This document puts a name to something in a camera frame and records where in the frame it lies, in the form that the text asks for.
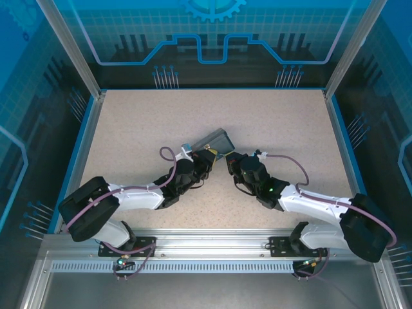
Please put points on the starry night painted tin box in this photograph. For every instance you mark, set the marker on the starry night painted tin box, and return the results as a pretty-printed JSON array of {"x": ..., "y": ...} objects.
[{"x": 215, "y": 141}]

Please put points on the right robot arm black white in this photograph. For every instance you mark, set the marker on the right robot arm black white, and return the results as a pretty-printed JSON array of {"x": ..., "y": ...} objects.
[{"x": 309, "y": 202}]

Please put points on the grey metal lower shelf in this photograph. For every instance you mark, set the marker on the grey metal lower shelf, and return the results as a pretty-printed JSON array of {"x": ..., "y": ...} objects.
[{"x": 209, "y": 291}]

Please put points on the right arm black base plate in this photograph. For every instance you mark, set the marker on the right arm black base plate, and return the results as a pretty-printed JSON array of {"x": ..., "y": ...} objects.
[{"x": 280, "y": 246}]

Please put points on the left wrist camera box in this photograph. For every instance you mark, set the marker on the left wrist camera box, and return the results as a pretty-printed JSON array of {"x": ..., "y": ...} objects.
[{"x": 186, "y": 148}]

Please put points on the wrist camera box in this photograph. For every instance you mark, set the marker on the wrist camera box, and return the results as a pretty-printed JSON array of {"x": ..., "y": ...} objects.
[
  {"x": 261, "y": 156},
  {"x": 186, "y": 148}
]

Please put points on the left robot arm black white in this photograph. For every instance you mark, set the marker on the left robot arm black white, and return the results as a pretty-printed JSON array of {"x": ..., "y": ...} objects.
[{"x": 135, "y": 198}]

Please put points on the small connector board with LEDs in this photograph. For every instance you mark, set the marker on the small connector board with LEDs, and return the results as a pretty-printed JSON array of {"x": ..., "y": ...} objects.
[
  {"x": 123, "y": 262},
  {"x": 311, "y": 264}
]

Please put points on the aluminium frame post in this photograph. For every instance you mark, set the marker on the aluminium frame post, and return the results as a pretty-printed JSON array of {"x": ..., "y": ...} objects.
[
  {"x": 72, "y": 45},
  {"x": 354, "y": 45}
]

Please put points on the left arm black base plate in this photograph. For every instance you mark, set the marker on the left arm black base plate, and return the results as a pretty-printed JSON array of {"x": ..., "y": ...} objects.
[{"x": 145, "y": 246}]

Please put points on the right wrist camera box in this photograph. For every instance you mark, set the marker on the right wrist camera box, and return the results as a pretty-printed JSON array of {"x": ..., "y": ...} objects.
[{"x": 261, "y": 156}]

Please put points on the aluminium front frame rail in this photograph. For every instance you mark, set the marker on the aluminium front frame rail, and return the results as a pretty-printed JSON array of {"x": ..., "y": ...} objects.
[{"x": 209, "y": 241}]

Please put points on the aluminium side rail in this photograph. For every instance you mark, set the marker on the aluminium side rail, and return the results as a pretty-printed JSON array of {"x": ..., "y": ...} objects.
[{"x": 87, "y": 151}]

